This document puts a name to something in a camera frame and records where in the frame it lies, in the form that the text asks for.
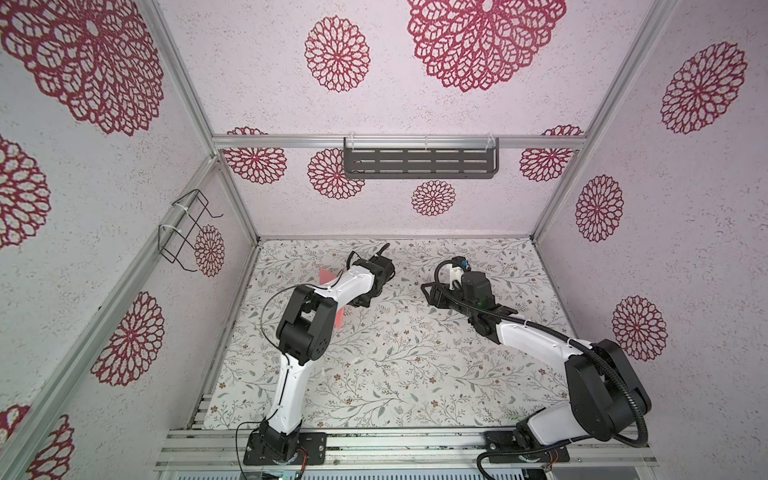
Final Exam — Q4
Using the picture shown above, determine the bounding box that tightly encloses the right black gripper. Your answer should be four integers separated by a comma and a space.
421, 282, 477, 323

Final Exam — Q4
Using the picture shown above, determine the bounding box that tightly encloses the pink square paper sheet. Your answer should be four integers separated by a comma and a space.
318, 268, 345, 329

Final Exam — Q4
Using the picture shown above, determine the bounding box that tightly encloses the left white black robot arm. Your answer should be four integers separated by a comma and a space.
265, 254, 395, 435

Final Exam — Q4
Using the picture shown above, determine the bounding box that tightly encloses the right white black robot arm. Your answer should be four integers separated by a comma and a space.
420, 271, 652, 455

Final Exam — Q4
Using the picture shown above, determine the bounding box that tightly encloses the right wrist camera with cable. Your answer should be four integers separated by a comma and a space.
432, 256, 471, 309

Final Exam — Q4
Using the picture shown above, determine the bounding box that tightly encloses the dark grey slotted wall shelf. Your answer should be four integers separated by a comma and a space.
342, 137, 500, 180

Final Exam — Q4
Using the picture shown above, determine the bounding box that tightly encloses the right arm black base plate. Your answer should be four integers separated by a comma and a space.
483, 430, 571, 464

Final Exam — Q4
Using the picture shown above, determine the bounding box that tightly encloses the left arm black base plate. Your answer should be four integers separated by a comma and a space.
242, 430, 328, 467

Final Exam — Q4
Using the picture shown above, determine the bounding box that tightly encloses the black wire wall rack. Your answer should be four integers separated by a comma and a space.
156, 189, 226, 278

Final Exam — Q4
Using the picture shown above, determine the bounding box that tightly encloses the aluminium front rail base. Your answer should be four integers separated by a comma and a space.
152, 427, 659, 473

